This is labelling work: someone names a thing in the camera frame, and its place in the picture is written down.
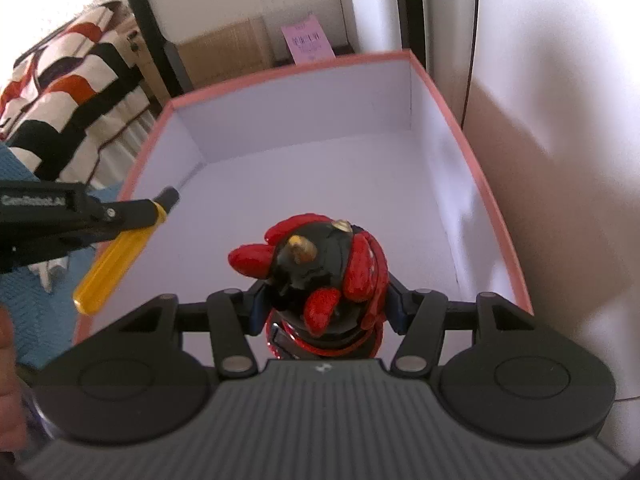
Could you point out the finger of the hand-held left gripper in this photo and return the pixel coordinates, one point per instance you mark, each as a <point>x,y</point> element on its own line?
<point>130,215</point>

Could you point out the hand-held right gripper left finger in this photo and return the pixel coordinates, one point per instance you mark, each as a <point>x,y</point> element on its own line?
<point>254,310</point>

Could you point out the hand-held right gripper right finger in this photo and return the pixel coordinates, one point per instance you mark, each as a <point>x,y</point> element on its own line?
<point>396,306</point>

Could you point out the red and black figurine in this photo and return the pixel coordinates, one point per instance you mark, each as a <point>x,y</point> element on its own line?
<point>310,260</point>

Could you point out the pink cardboard box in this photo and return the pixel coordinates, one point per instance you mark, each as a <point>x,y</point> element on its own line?
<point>325,185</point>

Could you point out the person's left hand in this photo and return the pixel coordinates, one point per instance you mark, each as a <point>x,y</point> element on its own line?
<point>7,355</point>

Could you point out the bed with striped cover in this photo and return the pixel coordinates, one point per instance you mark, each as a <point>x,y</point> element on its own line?
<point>65,95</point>

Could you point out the white panel with black rim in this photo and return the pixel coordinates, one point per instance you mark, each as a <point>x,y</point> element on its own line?
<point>550,210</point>

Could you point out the wooden bedside cabinet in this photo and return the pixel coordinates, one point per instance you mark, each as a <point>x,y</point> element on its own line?
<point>225,55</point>

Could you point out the pink paper sheet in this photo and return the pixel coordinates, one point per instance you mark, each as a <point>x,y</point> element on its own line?
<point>307,40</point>

